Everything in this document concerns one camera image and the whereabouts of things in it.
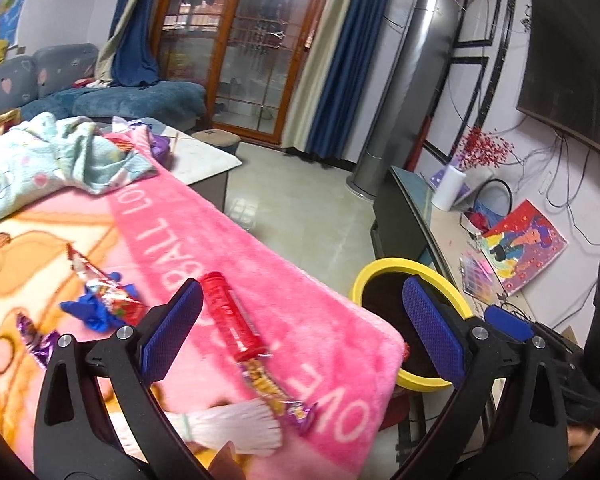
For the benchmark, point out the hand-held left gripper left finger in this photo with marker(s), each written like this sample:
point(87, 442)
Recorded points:
point(172, 327)

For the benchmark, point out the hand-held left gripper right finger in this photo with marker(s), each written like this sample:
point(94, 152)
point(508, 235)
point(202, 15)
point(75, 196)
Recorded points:
point(432, 330)

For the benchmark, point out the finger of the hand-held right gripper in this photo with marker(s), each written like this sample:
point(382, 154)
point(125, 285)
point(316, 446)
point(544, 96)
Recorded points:
point(507, 322)

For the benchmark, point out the long red tube wrapper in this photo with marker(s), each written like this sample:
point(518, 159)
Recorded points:
point(232, 315)

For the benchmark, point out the red striped candy wrapper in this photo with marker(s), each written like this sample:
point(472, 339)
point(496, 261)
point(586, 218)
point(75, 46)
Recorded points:
point(115, 300)

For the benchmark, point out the black bin with yellow rim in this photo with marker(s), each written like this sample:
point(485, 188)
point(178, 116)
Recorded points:
point(380, 280)

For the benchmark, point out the blue plastic bag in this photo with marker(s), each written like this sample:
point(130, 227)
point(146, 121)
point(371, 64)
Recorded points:
point(87, 312)

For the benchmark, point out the white foam net sleeve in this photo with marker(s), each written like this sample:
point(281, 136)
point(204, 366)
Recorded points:
point(235, 425)

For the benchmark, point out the purple snack wrapper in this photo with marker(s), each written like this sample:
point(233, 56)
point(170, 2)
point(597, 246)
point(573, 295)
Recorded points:
point(37, 342)

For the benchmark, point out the person's right hand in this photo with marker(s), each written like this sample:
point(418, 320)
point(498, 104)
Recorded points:
point(582, 440)

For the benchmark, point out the person's left hand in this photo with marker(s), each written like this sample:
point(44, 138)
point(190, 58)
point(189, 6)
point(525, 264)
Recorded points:
point(227, 465)

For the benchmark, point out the colourful paint palette box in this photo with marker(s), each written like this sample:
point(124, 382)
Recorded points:
point(476, 277)

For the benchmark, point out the colourful figure painting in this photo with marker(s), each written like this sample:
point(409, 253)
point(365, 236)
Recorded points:
point(525, 245)

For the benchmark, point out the pink cartoon printed blanket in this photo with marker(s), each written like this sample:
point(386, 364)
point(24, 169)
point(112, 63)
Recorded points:
point(180, 230)

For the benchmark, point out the dark television cabinet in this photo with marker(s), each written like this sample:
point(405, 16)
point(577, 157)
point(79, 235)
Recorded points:
point(405, 220)

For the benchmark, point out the white cylinder vase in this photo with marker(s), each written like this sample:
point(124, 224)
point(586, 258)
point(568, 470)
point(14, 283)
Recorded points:
point(448, 187)

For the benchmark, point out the white coffee table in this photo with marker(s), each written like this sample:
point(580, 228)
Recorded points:
point(205, 160)

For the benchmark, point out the purple cloth bag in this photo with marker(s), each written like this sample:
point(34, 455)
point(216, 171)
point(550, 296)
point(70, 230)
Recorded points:
point(161, 147)

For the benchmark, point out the beige low stool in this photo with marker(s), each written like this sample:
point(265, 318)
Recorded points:
point(215, 137)

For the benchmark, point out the light blue cartoon quilt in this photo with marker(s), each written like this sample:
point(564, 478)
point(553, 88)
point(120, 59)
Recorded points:
point(40, 160)

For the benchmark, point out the blue heart print sofa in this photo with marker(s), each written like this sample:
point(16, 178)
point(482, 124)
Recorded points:
point(130, 102)

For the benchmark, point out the silver tower air conditioner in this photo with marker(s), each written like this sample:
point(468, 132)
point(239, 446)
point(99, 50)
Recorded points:
point(405, 100)

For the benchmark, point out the beige curtain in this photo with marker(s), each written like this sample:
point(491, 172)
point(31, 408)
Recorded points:
point(310, 105)
point(110, 55)

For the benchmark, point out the gold red gift box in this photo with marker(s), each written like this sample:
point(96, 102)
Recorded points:
point(5, 122)

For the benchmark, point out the dark blue curtain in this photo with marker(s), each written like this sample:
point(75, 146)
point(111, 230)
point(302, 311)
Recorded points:
point(137, 35)
point(350, 70)

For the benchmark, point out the wooden framed glass door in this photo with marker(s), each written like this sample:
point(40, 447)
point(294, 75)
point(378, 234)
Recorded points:
point(250, 50)

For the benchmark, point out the black wall television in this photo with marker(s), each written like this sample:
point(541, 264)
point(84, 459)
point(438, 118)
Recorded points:
point(570, 70)

